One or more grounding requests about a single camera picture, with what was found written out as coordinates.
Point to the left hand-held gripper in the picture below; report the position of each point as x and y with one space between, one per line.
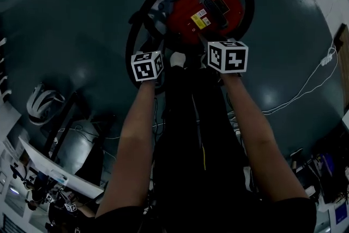
147 66

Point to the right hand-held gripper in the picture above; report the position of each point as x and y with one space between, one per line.
229 58

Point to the person's right forearm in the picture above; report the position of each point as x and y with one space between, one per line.
256 131

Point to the person's left forearm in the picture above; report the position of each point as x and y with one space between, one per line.
131 139

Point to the red vacuum cleaner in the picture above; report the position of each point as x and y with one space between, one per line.
201 11

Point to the person's left white shoe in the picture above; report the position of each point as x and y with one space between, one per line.
177 59

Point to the person's black clothing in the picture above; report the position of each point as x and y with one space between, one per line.
191 158

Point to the grey white headset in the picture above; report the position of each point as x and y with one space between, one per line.
43 105

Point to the white marble table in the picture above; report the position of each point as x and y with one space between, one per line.
62 169

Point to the spare hand-held gripper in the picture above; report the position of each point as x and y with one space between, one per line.
61 203

